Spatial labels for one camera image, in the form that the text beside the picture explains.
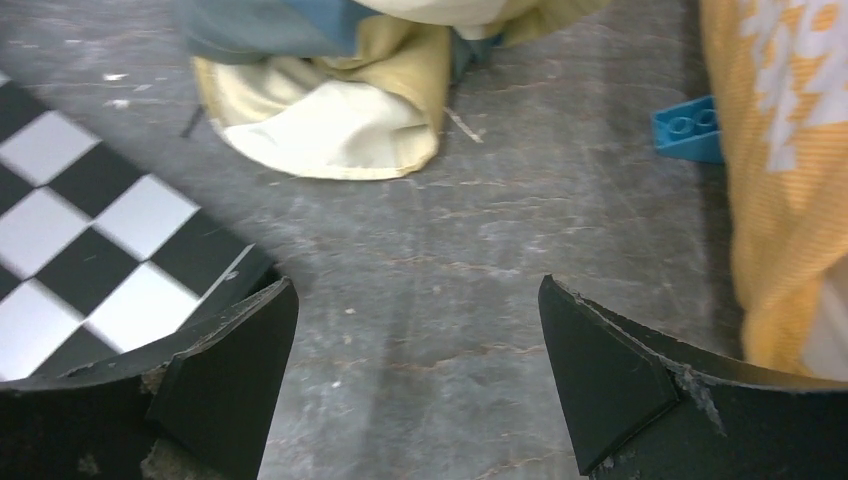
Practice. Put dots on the small blue toy brick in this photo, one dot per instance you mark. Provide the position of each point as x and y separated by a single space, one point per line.
688 131

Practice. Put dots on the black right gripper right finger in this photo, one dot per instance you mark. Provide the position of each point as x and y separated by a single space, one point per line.
640 404

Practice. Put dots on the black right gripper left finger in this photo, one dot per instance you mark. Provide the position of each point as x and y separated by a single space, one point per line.
197 404

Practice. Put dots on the black white checkerboard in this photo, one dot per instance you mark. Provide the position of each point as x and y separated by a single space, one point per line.
99 257

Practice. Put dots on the yellow Mickey Mouse pillow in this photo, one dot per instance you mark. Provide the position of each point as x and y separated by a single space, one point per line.
778 71

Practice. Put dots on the blue beige checkered pillowcase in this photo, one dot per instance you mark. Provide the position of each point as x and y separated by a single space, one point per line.
347 90

